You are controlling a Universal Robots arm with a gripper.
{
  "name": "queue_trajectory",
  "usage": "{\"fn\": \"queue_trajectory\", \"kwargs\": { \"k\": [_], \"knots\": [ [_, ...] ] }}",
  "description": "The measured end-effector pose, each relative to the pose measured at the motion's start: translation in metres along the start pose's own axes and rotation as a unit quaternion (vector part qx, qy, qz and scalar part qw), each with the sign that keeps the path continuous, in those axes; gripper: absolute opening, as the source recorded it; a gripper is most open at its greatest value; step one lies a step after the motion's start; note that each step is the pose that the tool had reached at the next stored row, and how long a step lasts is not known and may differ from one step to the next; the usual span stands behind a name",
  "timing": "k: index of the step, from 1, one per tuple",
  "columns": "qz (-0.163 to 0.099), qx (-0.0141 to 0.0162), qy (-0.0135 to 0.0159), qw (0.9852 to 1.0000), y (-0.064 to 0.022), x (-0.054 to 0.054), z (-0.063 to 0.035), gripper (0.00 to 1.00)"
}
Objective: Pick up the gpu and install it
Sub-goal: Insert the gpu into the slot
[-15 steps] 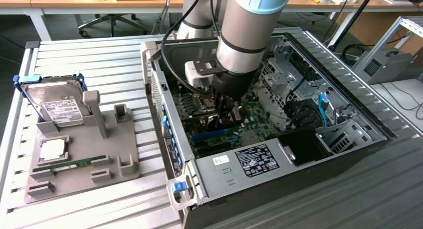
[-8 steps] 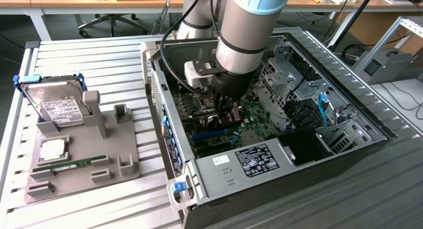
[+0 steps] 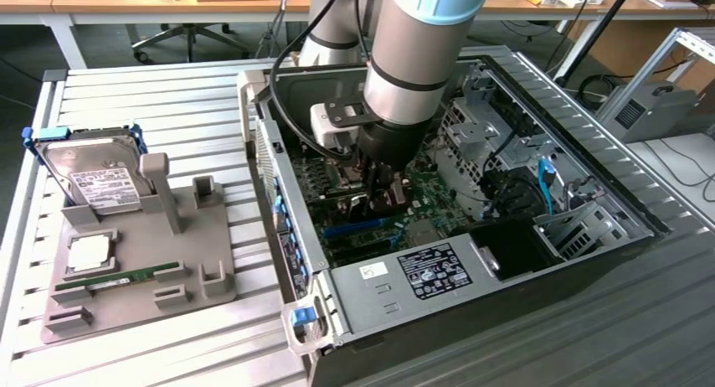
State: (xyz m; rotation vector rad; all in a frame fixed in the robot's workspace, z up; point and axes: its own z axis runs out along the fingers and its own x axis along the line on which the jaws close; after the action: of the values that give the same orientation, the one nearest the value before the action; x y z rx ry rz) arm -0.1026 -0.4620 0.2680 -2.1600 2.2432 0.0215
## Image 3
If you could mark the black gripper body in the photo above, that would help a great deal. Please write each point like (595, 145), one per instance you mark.
(390, 144)

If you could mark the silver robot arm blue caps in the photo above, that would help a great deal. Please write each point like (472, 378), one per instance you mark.
(413, 47)

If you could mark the CPU socket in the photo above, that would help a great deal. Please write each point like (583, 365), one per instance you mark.
(342, 175)

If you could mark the silver metal disk bay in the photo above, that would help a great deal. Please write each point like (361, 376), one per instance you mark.
(474, 140)

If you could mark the green motherboard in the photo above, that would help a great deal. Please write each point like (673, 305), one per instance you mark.
(434, 202)

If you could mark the blue expansion slot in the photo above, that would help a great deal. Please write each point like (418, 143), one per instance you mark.
(352, 230)

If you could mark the silver chipset heatsink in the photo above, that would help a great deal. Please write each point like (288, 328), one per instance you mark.
(424, 232)

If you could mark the grey power supply unit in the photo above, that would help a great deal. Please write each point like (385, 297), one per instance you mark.
(390, 286)

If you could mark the office chair star base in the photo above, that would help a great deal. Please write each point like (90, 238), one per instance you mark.
(189, 35)

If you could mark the black tripod pole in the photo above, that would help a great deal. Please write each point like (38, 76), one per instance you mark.
(599, 27)

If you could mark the grey metal box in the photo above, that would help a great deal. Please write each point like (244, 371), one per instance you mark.
(653, 110)

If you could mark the open black PC case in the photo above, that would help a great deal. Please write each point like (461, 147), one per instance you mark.
(502, 328)

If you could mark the grey plastic parts rack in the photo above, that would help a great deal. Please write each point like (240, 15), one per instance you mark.
(145, 244)

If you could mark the hard disk blue carrier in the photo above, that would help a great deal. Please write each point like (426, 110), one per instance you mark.
(94, 182)

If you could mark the green RAM stick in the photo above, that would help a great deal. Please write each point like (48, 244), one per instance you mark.
(112, 279)

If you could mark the silver CPU chip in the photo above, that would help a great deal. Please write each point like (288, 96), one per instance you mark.
(89, 253)

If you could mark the wooden desk white legs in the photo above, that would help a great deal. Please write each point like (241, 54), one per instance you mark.
(112, 3)

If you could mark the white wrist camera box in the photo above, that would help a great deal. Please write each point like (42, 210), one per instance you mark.
(329, 131)

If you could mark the aluminium profile frame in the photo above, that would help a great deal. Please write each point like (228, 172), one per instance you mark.
(695, 39)

